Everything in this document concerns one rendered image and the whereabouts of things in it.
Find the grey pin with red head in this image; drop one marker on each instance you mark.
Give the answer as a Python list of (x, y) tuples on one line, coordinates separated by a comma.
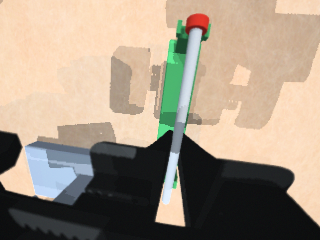
[(196, 26)]

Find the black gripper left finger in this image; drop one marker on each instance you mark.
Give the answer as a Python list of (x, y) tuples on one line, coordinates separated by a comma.
[(149, 163)]

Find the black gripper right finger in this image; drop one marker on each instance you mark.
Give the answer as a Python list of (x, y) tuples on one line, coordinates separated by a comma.
[(202, 175)]

